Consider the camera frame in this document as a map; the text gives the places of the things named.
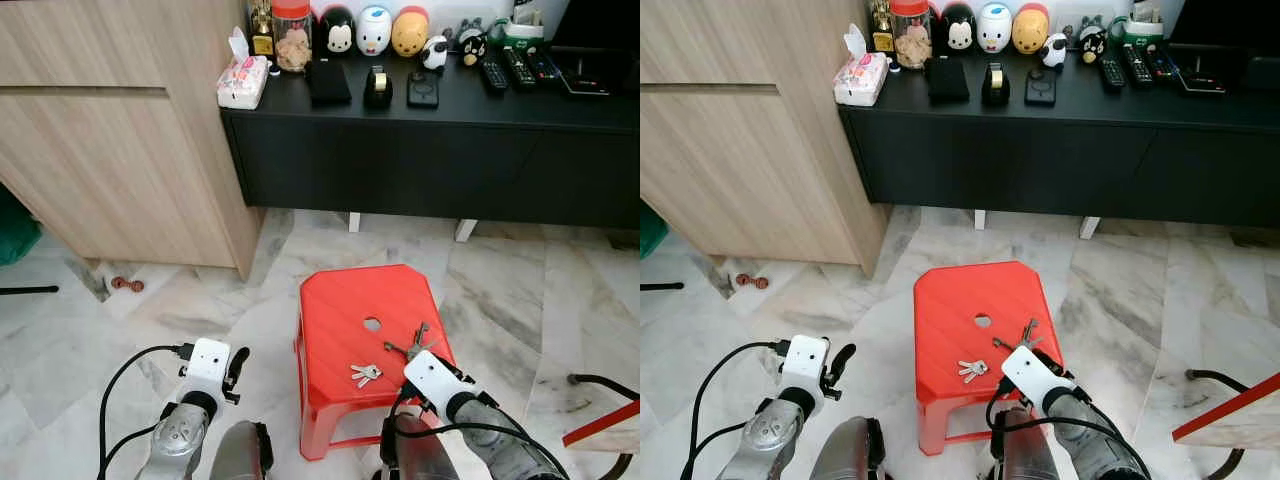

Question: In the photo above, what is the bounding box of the dark key ring with keys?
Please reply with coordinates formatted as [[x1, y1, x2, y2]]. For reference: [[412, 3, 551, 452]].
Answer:
[[991, 317, 1044, 354], [384, 321, 438, 362]]

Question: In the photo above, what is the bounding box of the grey left robot leg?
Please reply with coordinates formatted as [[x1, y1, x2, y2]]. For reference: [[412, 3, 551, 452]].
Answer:
[[808, 416, 877, 480], [208, 419, 274, 480]]

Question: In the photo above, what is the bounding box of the grey robot leg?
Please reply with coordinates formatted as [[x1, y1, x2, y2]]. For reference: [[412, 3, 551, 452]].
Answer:
[[808, 416, 877, 480], [208, 419, 274, 480], [378, 414, 461, 480], [988, 408, 1063, 480]]

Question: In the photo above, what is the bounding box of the red plastic stool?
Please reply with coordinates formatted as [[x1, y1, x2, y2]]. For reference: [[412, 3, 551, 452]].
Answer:
[[911, 261, 1070, 458], [294, 263, 462, 463]]

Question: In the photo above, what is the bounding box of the grey right robot leg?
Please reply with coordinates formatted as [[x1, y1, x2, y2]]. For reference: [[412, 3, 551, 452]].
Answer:
[[988, 408, 1063, 480], [378, 414, 461, 480]]

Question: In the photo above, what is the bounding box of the black curved table leg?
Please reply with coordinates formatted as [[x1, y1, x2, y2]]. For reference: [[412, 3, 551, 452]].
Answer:
[[1184, 367, 1253, 394], [567, 372, 641, 402]]

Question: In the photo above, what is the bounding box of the marble table with red edge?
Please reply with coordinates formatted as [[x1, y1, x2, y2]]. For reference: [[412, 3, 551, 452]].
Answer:
[[561, 398, 641, 457], [1171, 371, 1280, 452]]

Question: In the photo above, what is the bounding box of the black TV console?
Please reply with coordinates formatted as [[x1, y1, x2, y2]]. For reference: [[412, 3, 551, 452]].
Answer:
[[837, 46, 1280, 230], [219, 48, 641, 232]]

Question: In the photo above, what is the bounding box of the green bag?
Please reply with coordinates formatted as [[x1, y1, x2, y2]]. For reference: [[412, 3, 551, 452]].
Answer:
[[640, 204, 670, 262], [0, 184, 44, 267]]

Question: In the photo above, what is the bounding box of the light wooden cabinet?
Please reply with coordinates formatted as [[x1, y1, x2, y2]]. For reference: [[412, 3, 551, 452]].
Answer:
[[640, 0, 892, 280], [0, 0, 264, 282]]

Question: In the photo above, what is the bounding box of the black tape dispenser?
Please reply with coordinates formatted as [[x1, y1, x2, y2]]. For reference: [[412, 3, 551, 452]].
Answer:
[[980, 61, 1012, 108], [361, 64, 395, 110]]

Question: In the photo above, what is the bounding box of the black wallet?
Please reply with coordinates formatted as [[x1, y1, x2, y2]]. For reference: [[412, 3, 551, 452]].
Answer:
[[304, 59, 354, 108], [924, 57, 972, 105]]

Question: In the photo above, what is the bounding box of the pink tissue pack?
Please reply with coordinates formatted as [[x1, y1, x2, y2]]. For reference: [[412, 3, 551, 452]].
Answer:
[[216, 27, 272, 110], [833, 24, 890, 108]]

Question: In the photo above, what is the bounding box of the white duck plush toy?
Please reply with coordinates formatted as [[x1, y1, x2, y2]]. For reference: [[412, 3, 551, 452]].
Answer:
[[356, 4, 394, 57], [977, 1, 1016, 54]]

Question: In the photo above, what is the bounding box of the black mouse plush toy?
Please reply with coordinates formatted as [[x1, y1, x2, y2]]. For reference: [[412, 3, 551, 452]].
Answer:
[[939, 2, 978, 54], [317, 4, 358, 57]]

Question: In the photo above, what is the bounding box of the clear jar with red lid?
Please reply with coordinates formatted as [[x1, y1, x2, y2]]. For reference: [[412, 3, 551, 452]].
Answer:
[[271, 0, 314, 74], [889, 0, 934, 72]]

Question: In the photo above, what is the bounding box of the gold and blue trophy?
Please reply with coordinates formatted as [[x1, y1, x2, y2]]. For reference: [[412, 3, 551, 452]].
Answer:
[[247, 0, 277, 57], [867, 0, 897, 54]]

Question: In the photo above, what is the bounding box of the green and white container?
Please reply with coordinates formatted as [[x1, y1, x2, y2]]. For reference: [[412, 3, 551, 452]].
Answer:
[[499, 0, 547, 52], [1121, 0, 1167, 47]]

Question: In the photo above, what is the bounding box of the black television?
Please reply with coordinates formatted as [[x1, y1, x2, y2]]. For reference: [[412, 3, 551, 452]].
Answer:
[[549, 0, 641, 52], [1169, 0, 1280, 47]]

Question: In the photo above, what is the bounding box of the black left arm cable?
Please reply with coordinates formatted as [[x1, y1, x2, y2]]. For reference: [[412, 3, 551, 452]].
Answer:
[[689, 340, 791, 480], [96, 343, 195, 480]]

